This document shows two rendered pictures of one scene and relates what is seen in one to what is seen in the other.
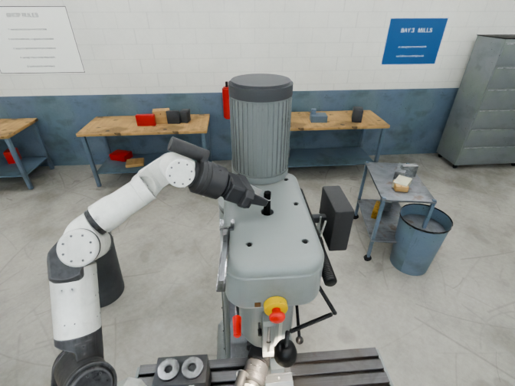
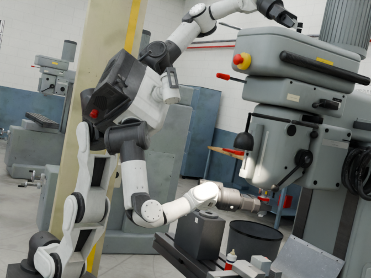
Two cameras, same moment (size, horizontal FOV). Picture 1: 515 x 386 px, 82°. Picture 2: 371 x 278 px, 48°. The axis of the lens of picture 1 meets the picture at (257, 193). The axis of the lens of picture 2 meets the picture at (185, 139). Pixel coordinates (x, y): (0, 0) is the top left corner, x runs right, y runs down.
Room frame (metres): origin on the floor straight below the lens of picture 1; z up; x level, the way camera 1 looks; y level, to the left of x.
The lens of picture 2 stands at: (-0.35, -1.34, 1.57)
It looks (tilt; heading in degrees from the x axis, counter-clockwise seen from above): 5 degrees down; 63
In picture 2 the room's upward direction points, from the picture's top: 11 degrees clockwise
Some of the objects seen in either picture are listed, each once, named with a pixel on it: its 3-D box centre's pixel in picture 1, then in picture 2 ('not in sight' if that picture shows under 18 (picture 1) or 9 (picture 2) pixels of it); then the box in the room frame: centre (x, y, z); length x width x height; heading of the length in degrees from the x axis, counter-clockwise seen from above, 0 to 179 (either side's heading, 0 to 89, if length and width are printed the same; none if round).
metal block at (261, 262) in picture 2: (277, 366); (260, 266); (0.71, -0.09, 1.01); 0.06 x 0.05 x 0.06; 96
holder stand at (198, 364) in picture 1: (183, 379); (199, 230); (0.66, 0.33, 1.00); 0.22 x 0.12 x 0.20; 94
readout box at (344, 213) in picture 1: (335, 217); not in sight; (1.03, -0.34, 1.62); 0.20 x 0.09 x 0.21; 4
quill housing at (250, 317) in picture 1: (265, 302); (275, 147); (0.71, -0.03, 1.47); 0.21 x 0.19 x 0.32; 94
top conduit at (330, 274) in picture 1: (309, 227); (327, 69); (0.75, -0.17, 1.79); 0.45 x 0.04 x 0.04; 4
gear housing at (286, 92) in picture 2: not in sight; (293, 96); (0.75, -0.03, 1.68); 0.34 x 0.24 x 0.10; 4
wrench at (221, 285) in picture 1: (224, 250); (245, 30); (0.54, 0.08, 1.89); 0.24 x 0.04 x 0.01; 1
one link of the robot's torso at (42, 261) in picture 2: not in sight; (61, 262); (0.13, 0.69, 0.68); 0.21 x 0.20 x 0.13; 106
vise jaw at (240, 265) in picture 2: (278, 381); (248, 271); (0.65, -0.09, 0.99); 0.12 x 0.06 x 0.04; 96
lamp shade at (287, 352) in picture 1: (285, 350); (244, 140); (0.52, -0.09, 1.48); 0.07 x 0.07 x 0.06
